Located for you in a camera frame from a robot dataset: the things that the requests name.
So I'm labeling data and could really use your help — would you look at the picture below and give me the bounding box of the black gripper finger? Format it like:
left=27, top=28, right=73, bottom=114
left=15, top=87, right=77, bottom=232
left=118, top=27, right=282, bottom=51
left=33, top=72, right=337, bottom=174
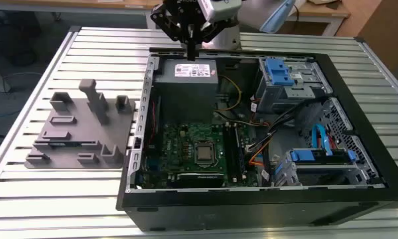
left=193, top=19, right=239, bottom=62
left=150, top=4, right=194, bottom=62

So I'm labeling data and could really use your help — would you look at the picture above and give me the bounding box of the green RAM stick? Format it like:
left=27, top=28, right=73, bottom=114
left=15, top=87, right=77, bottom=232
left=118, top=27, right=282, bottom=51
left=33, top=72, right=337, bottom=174
left=47, top=141, right=98, bottom=148

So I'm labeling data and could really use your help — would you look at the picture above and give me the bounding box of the black RAM slot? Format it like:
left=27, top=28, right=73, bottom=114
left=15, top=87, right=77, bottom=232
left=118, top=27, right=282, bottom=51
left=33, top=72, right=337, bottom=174
left=223, top=123, right=239, bottom=182

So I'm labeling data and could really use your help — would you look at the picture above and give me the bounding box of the installed RAM stick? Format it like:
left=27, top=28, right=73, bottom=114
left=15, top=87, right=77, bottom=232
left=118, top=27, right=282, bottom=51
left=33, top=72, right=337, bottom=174
left=233, top=125, right=247, bottom=176

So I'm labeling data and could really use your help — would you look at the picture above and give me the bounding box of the pale blue teach pendant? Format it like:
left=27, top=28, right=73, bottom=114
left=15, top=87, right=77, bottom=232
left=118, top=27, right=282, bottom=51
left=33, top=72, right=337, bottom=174
left=259, top=0, right=297, bottom=33

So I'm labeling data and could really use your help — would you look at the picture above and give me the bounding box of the tall blue disk carrier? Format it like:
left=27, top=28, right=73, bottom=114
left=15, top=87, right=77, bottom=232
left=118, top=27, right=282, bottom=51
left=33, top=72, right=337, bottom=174
left=263, top=57, right=293, bottom=86

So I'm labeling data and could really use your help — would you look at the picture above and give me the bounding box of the long wooden desk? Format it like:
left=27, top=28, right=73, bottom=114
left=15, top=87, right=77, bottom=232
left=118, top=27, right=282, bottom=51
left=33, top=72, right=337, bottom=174
left=0, top=0, right=163, bottom=29

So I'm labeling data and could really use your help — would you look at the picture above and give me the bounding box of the grey power supply unit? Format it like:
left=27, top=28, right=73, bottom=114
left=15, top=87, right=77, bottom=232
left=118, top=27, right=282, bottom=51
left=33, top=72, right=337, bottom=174
left=153, top=59, right=218, bottom=124

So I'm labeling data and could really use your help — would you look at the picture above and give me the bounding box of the grey metal drive cage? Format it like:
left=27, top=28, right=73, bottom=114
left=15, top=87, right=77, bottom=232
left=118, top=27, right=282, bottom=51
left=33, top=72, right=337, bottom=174
left=254, top=57, right=334, bottom=113

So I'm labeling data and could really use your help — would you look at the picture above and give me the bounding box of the green motherboard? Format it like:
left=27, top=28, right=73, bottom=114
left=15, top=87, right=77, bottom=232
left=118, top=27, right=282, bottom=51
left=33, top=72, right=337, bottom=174
left=141, top=121, right=267, bottom=189

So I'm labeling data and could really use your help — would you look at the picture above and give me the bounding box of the grey parts rack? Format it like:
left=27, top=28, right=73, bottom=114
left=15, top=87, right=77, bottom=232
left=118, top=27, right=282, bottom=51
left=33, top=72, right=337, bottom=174
left=22, top=79, right=137, bottom=170

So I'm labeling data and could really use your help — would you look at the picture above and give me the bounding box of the silver CPU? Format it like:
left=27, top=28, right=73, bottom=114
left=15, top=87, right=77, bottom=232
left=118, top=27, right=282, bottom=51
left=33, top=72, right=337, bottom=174
left=195, top=146, right=215, bottom=160

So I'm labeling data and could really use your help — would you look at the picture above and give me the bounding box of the brown wooden cabinet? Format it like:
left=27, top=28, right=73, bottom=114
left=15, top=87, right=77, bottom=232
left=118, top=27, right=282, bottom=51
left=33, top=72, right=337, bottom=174
left=337, top=0, right=398, bottom=75

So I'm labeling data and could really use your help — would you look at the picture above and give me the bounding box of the CPU socket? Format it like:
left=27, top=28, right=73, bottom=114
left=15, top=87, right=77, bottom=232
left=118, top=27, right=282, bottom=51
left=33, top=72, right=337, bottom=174
left=193, top=140, right=221, bottom=168

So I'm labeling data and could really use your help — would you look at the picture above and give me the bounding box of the wide blue disk carrier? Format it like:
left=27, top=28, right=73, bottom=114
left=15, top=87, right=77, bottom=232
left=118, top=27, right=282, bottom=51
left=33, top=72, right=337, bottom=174
left=290, top=148, right=357, bottom=165

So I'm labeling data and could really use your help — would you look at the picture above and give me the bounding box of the black graphics card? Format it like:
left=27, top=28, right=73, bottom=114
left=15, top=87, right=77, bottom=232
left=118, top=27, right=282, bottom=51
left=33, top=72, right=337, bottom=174
left=167, top=172, right=225, bottom=189

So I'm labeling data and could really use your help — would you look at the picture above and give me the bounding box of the grey metal disk bay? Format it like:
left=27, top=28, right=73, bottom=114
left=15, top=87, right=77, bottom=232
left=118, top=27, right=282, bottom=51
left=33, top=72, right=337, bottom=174
left=271, top=149, right=375, bottom=187

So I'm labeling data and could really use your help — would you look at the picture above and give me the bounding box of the black PC case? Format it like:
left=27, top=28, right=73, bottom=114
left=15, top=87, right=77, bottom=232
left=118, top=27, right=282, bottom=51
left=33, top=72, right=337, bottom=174
left=115, top=47, right=398, bottom=232

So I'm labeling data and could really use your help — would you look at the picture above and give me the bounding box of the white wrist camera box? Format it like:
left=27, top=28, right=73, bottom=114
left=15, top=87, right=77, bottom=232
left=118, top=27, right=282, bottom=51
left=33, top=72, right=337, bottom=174
left=198, top=0, right=242, bottom=25

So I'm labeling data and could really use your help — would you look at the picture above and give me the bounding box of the yellow wire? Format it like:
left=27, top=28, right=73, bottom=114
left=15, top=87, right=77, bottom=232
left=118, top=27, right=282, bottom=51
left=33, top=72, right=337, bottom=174
left=217, top=74, right=242, bottom=112

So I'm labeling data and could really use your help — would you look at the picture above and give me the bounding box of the wooden desk white frame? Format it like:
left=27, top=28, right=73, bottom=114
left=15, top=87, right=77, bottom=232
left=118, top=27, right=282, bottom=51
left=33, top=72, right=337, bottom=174
left=278, top=0, right=351, bottom=37

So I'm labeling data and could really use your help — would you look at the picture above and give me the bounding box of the black wire bundle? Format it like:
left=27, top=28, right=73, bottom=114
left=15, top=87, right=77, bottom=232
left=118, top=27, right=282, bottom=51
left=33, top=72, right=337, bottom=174
left=246, top=98, right=327, bottom=150

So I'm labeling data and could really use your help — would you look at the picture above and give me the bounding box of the orange wire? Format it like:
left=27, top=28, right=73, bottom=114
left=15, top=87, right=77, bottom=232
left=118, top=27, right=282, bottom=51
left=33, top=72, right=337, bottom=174
left=247, top=145, right=269, bottom=167

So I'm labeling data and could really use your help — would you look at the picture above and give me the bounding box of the blue flat wire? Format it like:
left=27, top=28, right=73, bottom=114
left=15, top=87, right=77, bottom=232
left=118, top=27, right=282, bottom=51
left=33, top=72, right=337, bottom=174
left=311, top=123, right=334, bottom=157

